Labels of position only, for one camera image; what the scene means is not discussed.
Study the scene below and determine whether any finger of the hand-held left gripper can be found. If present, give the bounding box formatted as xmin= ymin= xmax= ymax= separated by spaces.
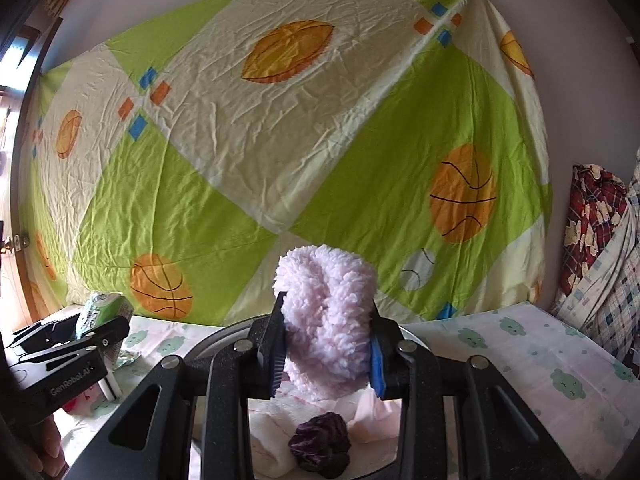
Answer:
xmin=12 ymin=312 xmax=83 ymax=351
xmin=75 ymin=316 xmax=131 ymax=357

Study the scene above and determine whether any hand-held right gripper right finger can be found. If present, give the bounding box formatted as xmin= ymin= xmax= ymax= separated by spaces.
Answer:
xmin=367 ymin=305 xmax=581 ymax=480

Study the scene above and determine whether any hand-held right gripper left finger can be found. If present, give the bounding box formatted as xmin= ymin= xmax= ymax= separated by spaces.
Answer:
xmin=70 ymin=290 xmax=291 ymax=480

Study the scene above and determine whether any green white packet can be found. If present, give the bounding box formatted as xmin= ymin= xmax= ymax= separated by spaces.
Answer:
xmin=75 ymin=291 xmax=142 ymax=372

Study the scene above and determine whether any pale pink smooth cloth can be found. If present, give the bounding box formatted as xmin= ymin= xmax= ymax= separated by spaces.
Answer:
xmin=345 ymin=387 xmax=401 ymax=443

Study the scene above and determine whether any round printed metal tin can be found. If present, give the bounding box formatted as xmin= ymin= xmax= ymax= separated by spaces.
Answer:
xmin=189 ymin=316 xmax=426 ymax=480

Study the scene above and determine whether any fluffy pale pink cloth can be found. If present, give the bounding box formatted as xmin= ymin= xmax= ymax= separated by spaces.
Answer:
xmin=272 ymin=244 xmax=378 ymax=402

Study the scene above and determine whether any white pink-edged gauze towel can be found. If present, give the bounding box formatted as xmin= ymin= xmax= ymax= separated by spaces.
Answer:
xmin=249 ymin=395 xmax=311 ymax=478

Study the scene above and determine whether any dark purple scrunchie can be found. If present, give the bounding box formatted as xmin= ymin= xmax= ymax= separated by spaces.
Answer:
xmin=288 ymin=411 xmax=352 ymax=478

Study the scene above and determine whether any person's left hand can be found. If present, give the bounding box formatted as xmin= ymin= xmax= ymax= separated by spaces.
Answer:
xmin=30 ymin=414 xmax=66 ymax=474

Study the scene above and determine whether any wooden door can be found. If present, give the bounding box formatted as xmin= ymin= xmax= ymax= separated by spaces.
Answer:
xmin=0 ymin=20 xmax=68 ymax=323

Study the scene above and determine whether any cloud print tablecloth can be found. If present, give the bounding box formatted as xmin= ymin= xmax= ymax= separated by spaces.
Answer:
xmin=30 ymin=302 xmax=640 ymax=480

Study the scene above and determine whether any basketball print hanging sheet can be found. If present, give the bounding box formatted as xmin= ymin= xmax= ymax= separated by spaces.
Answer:
xmin=27 ymin=0 xmax=553 ymax=328

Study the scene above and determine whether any blue plaid cloth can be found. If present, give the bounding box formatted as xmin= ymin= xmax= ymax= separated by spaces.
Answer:
xmin=550 ymin=147 xmax=640 ymax=376

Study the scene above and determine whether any red plaid bear blanket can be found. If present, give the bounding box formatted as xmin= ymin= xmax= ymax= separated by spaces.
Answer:
xmin=557 ymin=162 xmax=631 ymax=306

